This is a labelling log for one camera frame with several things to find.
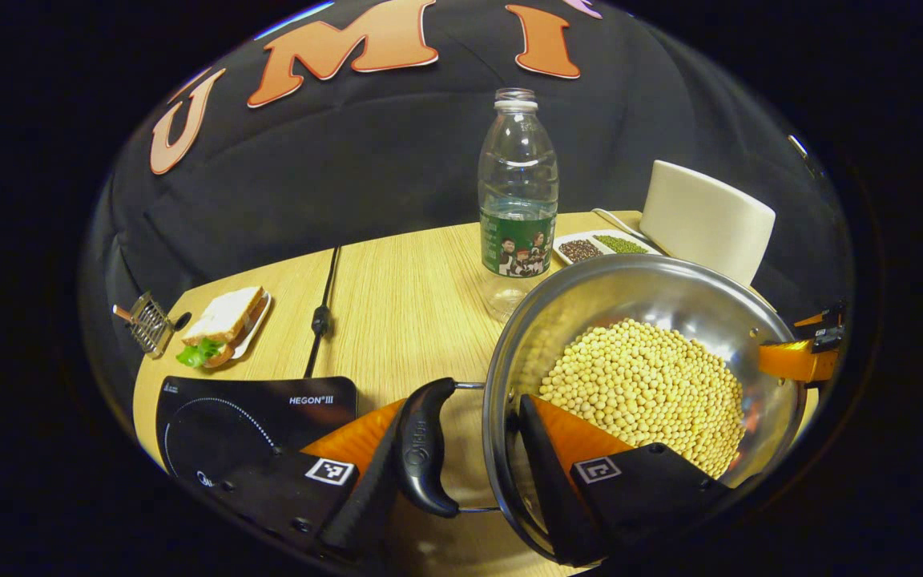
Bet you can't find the white divided dish of beans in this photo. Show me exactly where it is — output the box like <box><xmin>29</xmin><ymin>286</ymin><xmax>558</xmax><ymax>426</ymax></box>
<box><xmin>552</xmin><ymin>230</ymin><xmax>663</xmax><ymax>267</ymax></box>

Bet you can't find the steel pot with black handles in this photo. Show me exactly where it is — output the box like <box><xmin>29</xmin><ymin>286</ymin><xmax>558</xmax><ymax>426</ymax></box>
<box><xmin>395</xmin><ymin>255</ymin><xmax>811</xmax><ymax>562</ymax></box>

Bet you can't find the black power cable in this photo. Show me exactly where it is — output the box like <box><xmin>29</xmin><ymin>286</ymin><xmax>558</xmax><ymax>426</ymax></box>
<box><xmin>304</xmin><ymin>246</ymin><xmax>342</xmax><ymax>379</ymax></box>

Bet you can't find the white box-shaped appliance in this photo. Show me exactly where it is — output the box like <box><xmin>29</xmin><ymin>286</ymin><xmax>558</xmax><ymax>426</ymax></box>
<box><xmin>640</xmin><ymin>160</ymin><xmax>776</xmax><ymax>288</ymax></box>

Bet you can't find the pile of yellow soybeans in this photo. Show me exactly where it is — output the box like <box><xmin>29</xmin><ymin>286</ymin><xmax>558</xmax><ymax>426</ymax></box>
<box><xmin>539</xmin><ymin>319</ymin><xmax>747</xmax><ymax>479</ymax></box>

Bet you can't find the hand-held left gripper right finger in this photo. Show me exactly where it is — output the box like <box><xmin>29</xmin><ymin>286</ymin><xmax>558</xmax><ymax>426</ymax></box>
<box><xmin>519</xmin><ymin>394</ymin><xmax>731</xmax><ymax>567</ymax></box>

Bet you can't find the sandwich with lettuce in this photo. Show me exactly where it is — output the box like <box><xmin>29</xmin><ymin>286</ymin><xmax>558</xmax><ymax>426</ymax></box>
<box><xmin>175</xmin><ymin>286</ymin><xmax>266</xmax><ymax>369</ymax></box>

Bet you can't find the clear plastic water bottle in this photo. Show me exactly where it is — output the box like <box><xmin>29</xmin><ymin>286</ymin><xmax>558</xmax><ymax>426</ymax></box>
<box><xmin>478</xmin><ymin>88</ymin><xmax>560</xmax><ymax>321</ymax></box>

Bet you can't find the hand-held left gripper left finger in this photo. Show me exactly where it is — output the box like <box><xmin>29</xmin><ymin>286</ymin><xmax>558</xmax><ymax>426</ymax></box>
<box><xmin>213</xmin><ymin>398</ymin><xmax>410</xmax><ymax>557</ymax></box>

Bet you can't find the white spoon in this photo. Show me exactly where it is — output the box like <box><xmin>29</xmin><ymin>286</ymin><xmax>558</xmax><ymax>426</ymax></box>
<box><xmin>592</xmin><ymin>208</ymin><xmax>655</xmax><ymax>245</ymax></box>

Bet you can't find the black induction cooktop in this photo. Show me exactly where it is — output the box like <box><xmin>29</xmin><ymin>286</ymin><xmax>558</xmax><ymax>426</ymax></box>
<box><xmin>155</xmin><ymin>375</ymin><xmax>358</xmax><ymax>490</ymax></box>

